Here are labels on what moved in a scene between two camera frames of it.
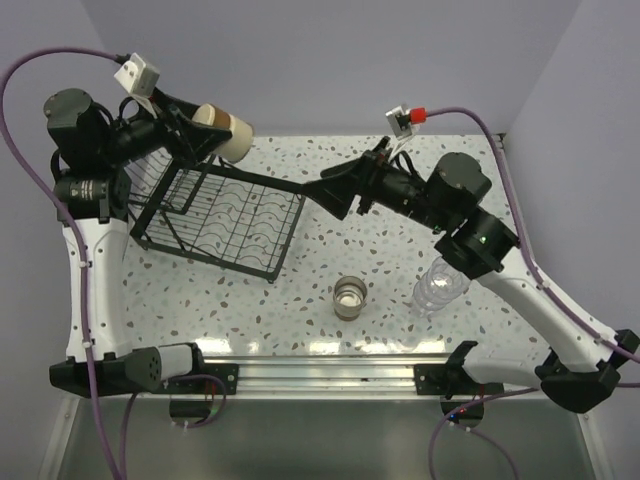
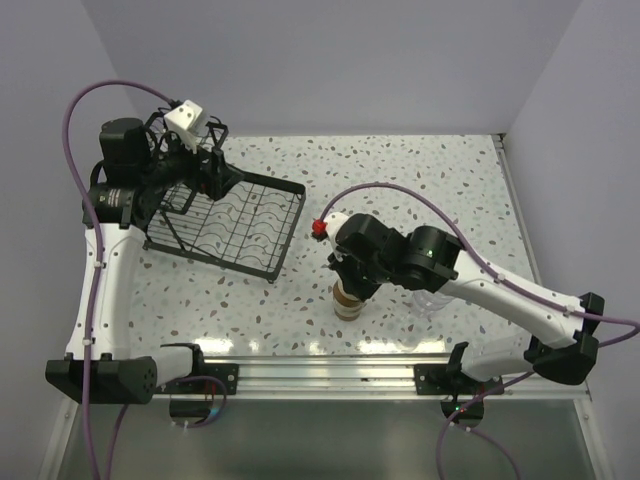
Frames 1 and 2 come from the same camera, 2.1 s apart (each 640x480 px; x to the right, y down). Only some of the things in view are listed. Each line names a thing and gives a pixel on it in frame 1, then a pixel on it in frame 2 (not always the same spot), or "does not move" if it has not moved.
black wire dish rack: x=211 y=212 does not move
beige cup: x=349 y=297 does not move
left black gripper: x=194 y=140 -> x=214 y=183
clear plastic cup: x=434 y=297 does not move
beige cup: x=241 y=129 -> x=341 y=295
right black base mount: x=452 y=379 does not move
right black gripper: x=361 y=177 -> x=360 y=290
